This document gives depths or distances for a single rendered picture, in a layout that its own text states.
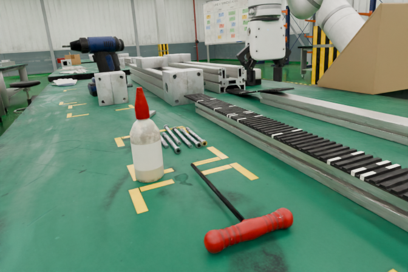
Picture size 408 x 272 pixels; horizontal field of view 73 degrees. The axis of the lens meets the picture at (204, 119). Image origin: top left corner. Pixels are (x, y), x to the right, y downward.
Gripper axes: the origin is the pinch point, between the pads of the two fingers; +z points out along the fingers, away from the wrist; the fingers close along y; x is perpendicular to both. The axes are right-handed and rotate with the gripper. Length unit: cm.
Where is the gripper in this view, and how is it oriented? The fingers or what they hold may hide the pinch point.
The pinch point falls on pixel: (265, 78)
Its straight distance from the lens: 77.7
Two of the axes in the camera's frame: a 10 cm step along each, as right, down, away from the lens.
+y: 9.3, -1.5, 3.5
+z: 0.6, 9.6, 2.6
